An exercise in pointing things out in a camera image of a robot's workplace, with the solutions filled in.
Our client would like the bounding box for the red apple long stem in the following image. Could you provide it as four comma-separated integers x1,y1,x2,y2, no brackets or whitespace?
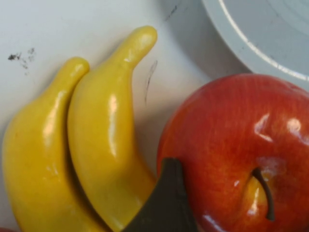
156,73,309,232

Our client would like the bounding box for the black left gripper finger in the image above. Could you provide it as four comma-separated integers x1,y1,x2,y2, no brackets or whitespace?
122,158,200,232

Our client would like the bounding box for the grey round plate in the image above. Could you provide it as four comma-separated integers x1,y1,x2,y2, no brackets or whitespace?
201,0,309,82

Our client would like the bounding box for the yellow banana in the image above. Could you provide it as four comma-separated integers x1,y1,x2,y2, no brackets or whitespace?
1,57,109,232
67,26,159,232

